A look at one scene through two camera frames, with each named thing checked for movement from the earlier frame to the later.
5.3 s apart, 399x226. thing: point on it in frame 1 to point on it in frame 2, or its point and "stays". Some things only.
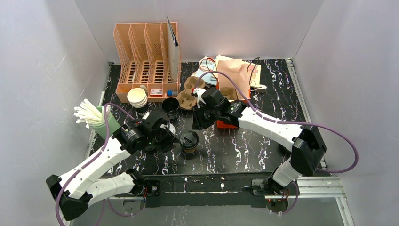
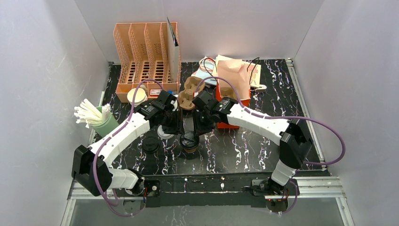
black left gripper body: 166,137 to 172,125
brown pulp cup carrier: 229,92 stays
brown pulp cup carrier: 185,100 stays
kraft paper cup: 189,150 stays
